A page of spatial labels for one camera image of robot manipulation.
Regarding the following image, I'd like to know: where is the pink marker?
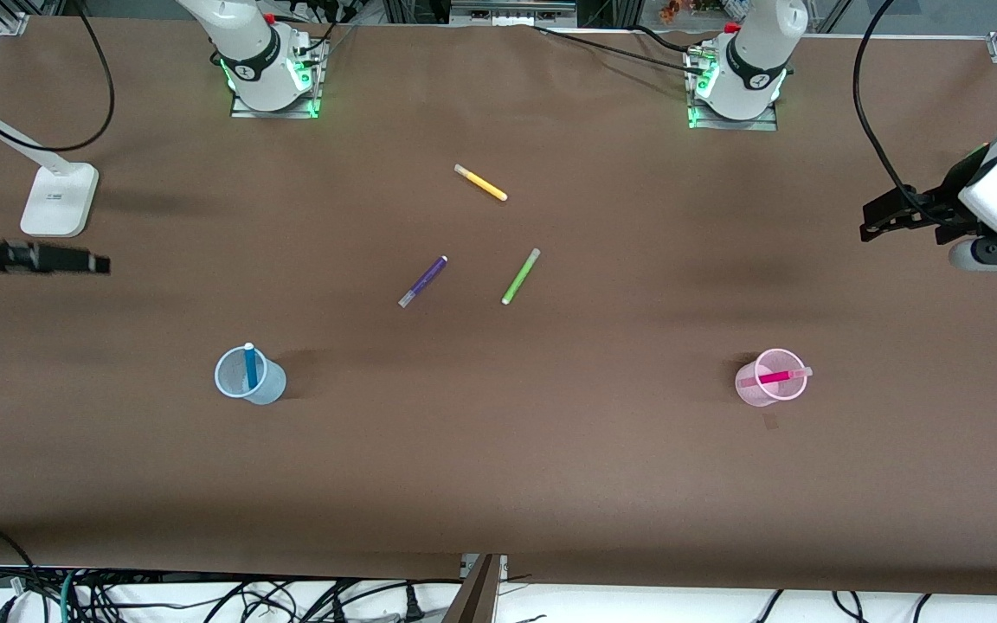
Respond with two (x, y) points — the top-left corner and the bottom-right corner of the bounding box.
(738, 367), (814, 389)

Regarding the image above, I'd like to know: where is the white desk lamp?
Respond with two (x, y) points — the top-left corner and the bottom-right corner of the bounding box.
(0, 89), (100, 239)

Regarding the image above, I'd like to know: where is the translucent pink plastic cup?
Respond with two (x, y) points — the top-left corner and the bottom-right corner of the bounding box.
(734, 348), (810, 408)

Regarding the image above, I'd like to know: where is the translucent blue plastic cup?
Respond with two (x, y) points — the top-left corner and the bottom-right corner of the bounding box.
(214, 345), (288, 405)

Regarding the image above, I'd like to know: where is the purple marker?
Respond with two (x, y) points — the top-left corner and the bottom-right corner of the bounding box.
(399, 254), (449, 309)

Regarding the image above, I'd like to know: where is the green marker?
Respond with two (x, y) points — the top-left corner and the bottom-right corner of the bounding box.
(501, 248), (542, 305)

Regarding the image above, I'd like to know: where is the yellow marker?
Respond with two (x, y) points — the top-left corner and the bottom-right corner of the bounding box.
(453, 164), (509, 202)

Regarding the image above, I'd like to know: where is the metal table leg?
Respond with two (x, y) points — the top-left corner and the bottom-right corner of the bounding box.
(442, 554), (509, 623)

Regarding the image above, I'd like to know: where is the black cable across table edge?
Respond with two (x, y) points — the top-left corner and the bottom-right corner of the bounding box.
(533, 23), (711, 77)

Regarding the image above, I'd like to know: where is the aluminium frame profile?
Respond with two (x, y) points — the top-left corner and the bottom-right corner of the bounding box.
(449, 0), (579, 28)

